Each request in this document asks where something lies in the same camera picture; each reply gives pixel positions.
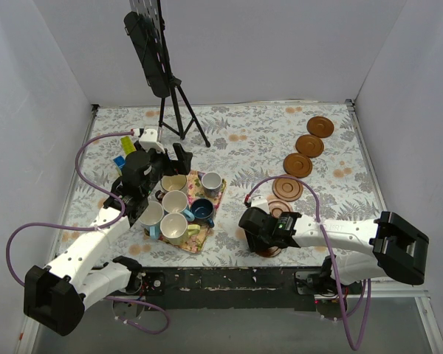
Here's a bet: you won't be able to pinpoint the brown wooden coaster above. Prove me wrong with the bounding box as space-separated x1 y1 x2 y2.
295 134 324 158
283 153 313 178
268 199 292 218
255 246 281 258
307 116 334 138
272 178 303 202

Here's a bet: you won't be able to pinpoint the white mug light blue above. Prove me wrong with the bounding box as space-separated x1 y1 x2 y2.
140 201 165 240

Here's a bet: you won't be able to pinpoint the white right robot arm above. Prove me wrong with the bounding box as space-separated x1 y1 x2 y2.
238 207 429 295

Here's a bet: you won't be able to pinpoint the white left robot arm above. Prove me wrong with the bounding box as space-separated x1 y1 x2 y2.
24 143 193 336

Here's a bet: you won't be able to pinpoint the small grey patterned cup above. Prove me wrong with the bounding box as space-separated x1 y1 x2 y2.
201 172 222 198

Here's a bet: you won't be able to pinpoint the floral serving tray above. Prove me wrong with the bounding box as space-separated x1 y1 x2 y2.
143 170 227 254

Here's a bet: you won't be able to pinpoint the colourful toy blocks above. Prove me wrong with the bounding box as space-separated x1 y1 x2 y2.
113 136 136 176

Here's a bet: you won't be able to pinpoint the cream enamel mug dark rim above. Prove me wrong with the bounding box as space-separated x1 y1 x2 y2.
158 175 188 194

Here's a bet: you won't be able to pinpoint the dark blue mug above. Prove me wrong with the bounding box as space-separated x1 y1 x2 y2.
190 198 215 228

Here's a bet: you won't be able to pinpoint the black tripod stand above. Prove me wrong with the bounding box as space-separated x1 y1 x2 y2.
158 77 211 148

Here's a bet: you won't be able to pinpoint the floral table cloth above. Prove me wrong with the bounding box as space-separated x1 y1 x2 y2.
55 103 385 267

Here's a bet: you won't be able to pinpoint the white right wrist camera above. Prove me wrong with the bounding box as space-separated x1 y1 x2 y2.
250 196 270 214

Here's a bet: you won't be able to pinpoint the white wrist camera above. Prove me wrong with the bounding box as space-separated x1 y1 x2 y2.
250 196 270 214
134 125 165 153

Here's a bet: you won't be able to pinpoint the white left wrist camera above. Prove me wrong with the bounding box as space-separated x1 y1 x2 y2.
134 125 165 153

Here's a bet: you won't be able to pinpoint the white mug blue handle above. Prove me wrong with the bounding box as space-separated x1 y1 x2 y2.
162 190 195 222

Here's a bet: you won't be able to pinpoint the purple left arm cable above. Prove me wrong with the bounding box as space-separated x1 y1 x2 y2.
5 128 171 335

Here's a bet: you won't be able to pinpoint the white mug green handle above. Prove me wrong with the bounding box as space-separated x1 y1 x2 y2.
160 213 201 246

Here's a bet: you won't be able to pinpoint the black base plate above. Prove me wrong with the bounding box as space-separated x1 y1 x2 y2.
126 266 363 312

